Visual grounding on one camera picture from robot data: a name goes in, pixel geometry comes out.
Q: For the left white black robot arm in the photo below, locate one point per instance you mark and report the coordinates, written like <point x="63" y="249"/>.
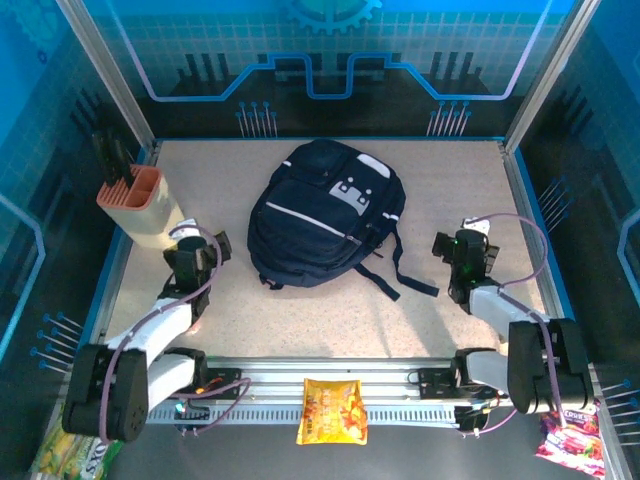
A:
<point x="115" y="390"/>

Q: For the beige terracotta knife holder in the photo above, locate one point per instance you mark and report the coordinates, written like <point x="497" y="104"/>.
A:
<point x="140" y="215"/>

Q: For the yellow chips bag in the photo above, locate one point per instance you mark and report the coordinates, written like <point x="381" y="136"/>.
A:
<point x="331" y="412"/>

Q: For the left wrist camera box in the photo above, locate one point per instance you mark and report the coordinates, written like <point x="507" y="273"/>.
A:
<point x="184" y="229"/>

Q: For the aluminium frame post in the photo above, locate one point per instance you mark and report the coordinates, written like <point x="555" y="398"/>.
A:
<point x="106" y="75"/>
<point x="550" y="75"/>

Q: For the navy blue backpack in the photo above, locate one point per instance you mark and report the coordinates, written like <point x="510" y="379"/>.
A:
<point x="320" y="220"/>

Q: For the aluminium mounting rail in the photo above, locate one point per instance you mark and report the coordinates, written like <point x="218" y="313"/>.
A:
<point x="325" y="370"/>

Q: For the green Fox's candy bag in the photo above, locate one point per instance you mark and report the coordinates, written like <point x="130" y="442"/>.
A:
<point x="55" y="457"/>

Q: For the purple Fox's candy bag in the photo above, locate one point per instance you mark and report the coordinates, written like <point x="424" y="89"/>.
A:
<point x="575" y="440"/>

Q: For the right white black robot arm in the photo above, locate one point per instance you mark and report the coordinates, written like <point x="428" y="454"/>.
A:
<point x="545" y="365"/>

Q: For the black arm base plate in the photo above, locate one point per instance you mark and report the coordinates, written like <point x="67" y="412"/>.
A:
<point x="435" y="382"/>
<point x="227" y="385"/>

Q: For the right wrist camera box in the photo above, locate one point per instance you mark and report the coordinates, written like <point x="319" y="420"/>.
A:
<point x="475" y="224"/>

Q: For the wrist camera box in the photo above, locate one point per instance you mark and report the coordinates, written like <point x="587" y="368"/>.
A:
<point x="184" y="229"/>
<point x="475" y="224"/>

